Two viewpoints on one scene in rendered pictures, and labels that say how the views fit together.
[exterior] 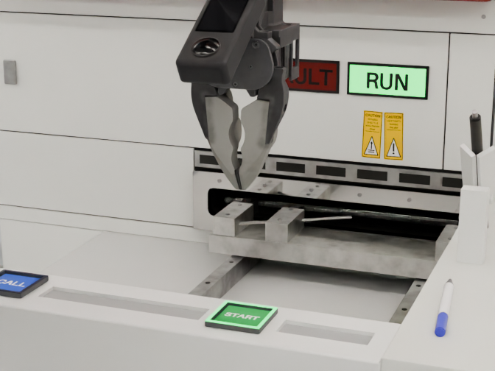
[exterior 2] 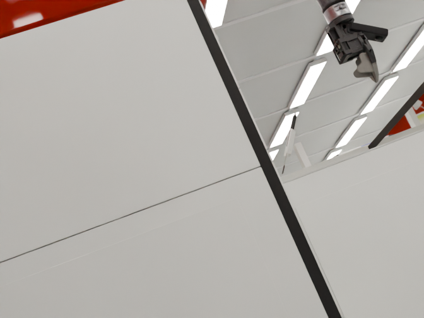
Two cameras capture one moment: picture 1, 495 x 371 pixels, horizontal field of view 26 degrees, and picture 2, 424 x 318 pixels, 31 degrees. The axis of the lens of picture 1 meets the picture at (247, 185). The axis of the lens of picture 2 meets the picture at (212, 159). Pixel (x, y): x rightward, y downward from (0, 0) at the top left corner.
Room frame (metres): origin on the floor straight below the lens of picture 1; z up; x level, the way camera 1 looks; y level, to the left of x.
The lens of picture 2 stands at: (2.57, 1.52, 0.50)
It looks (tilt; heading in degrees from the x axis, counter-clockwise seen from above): 15 degrees up; 237
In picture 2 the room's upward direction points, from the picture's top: 23 degrees counter-clockwise
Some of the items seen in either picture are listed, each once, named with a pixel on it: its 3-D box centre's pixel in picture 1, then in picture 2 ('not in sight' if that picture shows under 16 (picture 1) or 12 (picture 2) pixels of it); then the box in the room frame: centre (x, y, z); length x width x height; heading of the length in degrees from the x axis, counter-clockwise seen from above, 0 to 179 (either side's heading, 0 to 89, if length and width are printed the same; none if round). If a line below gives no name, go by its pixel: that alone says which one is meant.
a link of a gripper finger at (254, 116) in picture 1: (263, 138); (363, 72); (0.98, -0.02, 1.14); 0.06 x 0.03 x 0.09; 160
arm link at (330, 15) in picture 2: not in sight; (338, 15); (0.99, 0.00, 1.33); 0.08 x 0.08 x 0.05
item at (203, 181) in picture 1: (329, 213); not in sight; (1.54, -0.12, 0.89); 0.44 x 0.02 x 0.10; 70
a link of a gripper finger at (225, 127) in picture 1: (232, 136); (366, 67); (0.99, 0.01, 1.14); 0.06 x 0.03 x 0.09; 160
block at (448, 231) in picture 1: (452, 242); not in sight; (1.40, -0.28, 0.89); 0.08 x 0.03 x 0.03; 160
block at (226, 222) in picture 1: (233, 218); not in sight; (1.51, 0.02, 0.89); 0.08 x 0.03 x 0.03; 160
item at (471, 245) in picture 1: (476, 199); (294, 151); (1.15, -0.26, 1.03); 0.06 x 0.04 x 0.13; 160
